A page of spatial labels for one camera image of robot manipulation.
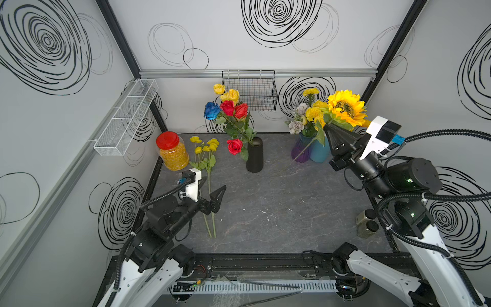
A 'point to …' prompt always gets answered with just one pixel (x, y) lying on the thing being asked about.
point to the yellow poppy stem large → (211, 146)
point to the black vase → (255, 162)
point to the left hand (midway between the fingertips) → (216, 183)
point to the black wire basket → (256, 88)
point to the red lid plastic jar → (172, 151)
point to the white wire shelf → (119, 133)
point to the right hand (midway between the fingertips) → (330, 127)
